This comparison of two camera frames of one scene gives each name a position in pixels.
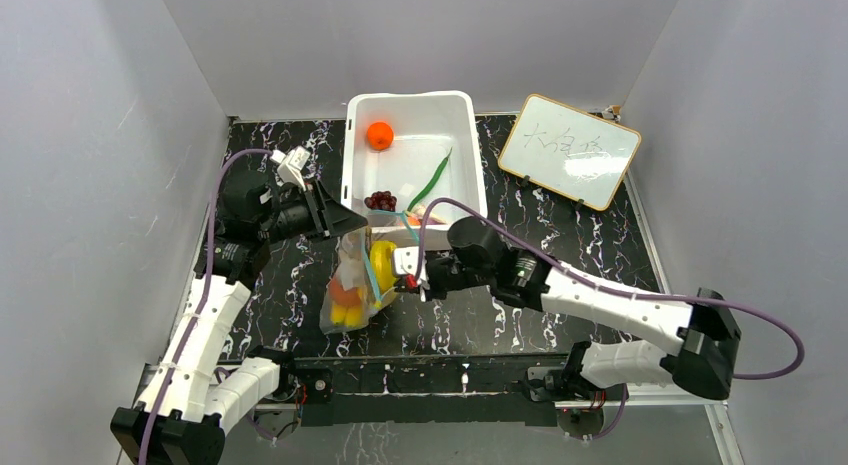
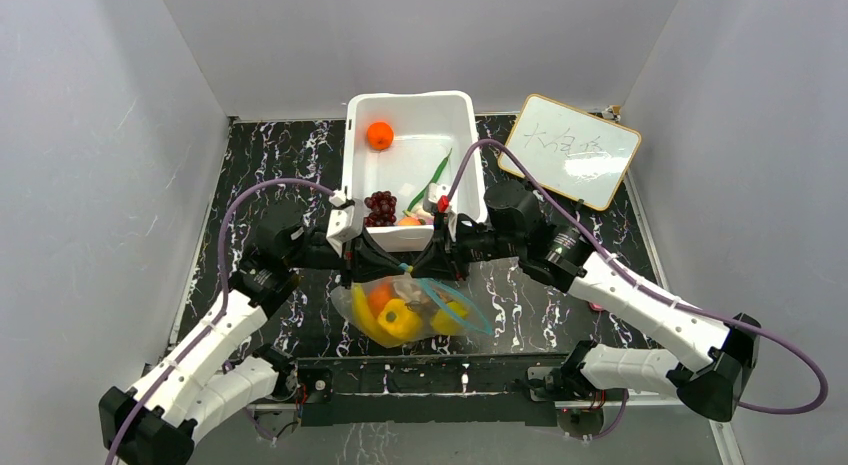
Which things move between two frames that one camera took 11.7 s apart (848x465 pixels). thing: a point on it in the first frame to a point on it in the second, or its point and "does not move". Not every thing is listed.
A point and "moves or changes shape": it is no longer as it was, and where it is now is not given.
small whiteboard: [569, 153] does not move
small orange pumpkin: [350, 297] to [378, 296]
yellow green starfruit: [381, 257] moves or changes shape
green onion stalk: [432, 183] does not move
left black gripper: [330, 216] to [369, 261]
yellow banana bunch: [347, 314] to [367, 321]
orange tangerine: [380, 136] does not move
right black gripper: [425, 277] to [452, 251]
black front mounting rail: [472, 390] does not move
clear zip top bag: [360, 278] moves or changes shape
